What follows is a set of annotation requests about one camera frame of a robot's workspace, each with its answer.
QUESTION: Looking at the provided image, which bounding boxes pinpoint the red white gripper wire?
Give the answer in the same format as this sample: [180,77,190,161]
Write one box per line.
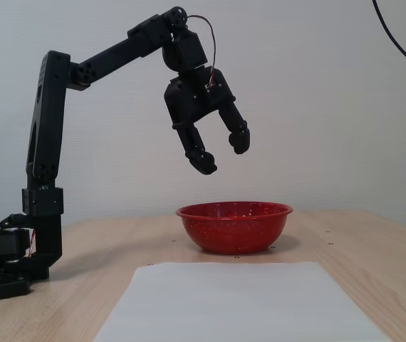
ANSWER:
[186,14,219,88]

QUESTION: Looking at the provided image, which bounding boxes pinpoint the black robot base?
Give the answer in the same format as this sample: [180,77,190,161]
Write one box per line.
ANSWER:
[0,212,64,306]

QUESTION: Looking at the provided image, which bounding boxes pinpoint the red white base wires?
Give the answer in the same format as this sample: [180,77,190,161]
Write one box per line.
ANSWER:
[26,229,38,258]

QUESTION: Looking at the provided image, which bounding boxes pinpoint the red speckled enamel bowl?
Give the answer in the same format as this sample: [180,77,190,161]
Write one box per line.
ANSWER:
[175,201,294,256]

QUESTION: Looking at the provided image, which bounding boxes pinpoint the thin dark hanging cable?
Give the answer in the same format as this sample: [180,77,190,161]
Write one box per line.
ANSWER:
[371,0,406,76]

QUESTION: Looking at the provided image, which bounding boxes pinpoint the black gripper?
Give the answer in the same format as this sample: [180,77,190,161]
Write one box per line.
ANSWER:
[162,66,253,176]

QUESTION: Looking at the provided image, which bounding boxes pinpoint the white paper sheet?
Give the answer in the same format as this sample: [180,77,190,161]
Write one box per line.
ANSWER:
[92,261,392,342]

